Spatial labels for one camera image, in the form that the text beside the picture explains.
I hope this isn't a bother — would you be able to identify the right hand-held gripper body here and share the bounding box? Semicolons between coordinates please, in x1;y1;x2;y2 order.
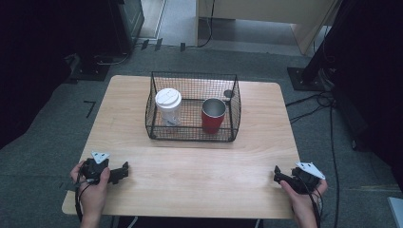
290;161;327;195

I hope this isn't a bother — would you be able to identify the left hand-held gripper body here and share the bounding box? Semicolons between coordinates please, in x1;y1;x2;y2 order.
81;151;111;186

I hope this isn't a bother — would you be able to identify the clear cup with white lid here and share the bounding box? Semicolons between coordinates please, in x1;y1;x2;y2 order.
154;87;183;127

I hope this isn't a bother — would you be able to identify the black wire mesh basket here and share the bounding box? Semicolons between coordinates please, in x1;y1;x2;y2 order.
144;70;242;143

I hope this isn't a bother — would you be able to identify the red metal cup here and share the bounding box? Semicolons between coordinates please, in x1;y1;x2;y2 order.
201;97;228;135

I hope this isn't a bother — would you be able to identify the person's right hand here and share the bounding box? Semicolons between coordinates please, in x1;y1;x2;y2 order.
278;178;329;221

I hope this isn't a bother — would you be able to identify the person's left hand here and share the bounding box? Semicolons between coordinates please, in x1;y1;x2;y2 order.
69;160;111;219

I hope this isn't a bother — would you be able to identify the white flat object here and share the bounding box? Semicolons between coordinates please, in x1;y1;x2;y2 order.
386;196;403;228

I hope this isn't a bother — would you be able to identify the dark curtain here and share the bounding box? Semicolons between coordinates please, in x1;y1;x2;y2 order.
300;0;403;191
0;0;112;150

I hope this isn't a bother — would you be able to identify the black cabinet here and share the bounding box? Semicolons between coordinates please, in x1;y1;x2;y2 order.
106;0;146;55

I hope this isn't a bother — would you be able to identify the beige wooden furniture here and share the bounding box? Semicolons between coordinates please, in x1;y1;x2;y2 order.
195;0;341;57

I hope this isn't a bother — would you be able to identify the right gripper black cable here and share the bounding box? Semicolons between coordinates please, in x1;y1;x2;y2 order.
298;176;325;228

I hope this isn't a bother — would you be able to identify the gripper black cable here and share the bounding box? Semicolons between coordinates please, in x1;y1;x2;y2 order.
298;176;325;228
73;161;96;223

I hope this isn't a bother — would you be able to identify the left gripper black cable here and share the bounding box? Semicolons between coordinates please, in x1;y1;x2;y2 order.
73;161;96;223

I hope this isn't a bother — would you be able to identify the long black floor cable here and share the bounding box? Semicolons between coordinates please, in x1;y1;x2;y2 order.
328;104;340;228

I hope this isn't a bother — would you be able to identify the black floor cable bundle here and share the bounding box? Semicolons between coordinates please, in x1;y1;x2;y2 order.
284;90;336;125

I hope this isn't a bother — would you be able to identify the black stand base plate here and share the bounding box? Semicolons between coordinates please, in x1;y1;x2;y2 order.
286;66;336;93
65;52;112;84

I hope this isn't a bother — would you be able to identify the thin grey floor cable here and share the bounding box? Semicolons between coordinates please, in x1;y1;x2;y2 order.
96;43;142;67

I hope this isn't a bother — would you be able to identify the black hanging cable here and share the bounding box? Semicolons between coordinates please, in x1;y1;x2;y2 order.
197;0;217;49

